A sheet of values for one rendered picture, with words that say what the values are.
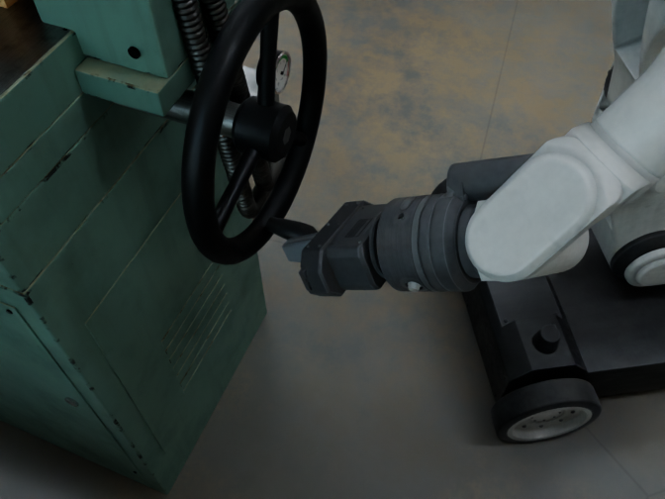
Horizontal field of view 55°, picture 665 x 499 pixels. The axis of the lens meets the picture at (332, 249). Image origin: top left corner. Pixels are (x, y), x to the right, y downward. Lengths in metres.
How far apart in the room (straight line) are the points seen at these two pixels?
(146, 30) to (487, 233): 0.34
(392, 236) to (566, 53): 1.74
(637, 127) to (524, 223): 0.10
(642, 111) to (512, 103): 1.52
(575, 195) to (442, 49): 1.72
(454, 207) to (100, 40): 0.36
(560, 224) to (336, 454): 0.93
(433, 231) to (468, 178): 0.05
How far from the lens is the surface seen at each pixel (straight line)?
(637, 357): 1.36
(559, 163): 0.49
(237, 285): 1.23
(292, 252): 0.67
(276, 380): 1.40
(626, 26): 1.04
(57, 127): 0.69
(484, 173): 0.55
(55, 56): 0.67
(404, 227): 0.55
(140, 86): 0.65
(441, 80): 2.05
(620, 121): 0.51
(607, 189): 0.49
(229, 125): 0.67
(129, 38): 0.64
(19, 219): 0.68
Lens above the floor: 1.26
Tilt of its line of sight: 53 degrees down
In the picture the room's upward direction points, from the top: straight up
